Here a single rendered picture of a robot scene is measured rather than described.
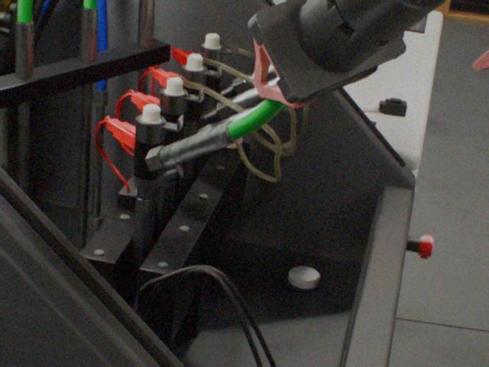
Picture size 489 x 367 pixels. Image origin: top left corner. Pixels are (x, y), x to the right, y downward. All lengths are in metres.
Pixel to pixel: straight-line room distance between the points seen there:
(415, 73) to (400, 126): 0.23
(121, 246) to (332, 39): 0.42
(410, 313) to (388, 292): 1.80
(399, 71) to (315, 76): 0.92
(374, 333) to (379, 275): 0.11
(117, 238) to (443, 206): 2.53
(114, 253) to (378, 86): 0.64
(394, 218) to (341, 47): 0.56
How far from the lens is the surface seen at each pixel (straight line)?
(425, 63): 1.66
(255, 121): 0.79
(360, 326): 1.00
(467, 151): 3.97
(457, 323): 2.87
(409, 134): 1.37
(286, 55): 0.69
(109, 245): 1.02
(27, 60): 1.08
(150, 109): 0.96
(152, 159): 0.87
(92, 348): 0.67
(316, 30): 0.68
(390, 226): 1.19
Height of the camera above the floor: 1.49
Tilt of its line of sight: 26 degrees down
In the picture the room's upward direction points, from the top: 7 degrees clockwise
